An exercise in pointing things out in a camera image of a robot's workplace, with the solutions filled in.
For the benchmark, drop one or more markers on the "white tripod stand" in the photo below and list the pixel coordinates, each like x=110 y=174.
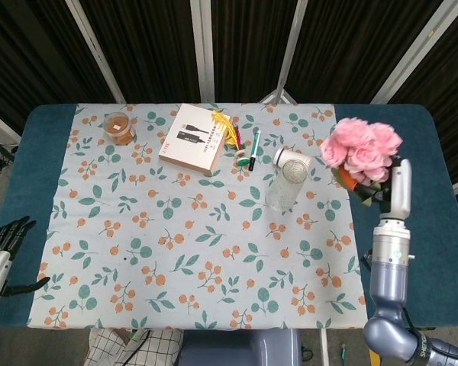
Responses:
x=280 y=76

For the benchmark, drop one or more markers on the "floral patterned tablecloth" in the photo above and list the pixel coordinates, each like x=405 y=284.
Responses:
x=198 y=236

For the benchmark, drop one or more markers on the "blue table cover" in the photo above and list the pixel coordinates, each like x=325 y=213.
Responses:
x=435 y=145

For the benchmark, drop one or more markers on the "yellow feather shuttlecock toy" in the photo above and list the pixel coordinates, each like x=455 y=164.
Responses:
x=233 y=133

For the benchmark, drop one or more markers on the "pink flower bouquet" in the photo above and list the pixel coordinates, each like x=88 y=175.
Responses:
x=360 y=150

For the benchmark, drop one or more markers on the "clear glass cup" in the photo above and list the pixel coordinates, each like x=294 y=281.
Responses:
x=286 y=187

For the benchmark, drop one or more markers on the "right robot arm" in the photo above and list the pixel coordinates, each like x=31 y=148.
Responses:
x=397 y=289

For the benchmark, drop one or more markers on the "green marker pen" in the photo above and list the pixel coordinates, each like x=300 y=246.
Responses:
x=255 y=149

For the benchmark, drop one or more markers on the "checkered white cloth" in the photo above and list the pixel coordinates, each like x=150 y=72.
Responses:
x=131 y=347

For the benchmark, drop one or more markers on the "grey plastic stool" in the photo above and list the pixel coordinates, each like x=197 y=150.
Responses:
x=240 y=348

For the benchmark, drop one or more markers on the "white cylindrical device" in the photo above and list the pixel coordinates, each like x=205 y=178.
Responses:
x=290 y=157

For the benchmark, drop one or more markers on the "jar with orange contents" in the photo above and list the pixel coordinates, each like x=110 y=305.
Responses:
x=118 y=128

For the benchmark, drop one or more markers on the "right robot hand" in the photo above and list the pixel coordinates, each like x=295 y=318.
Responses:
x=395 y=190

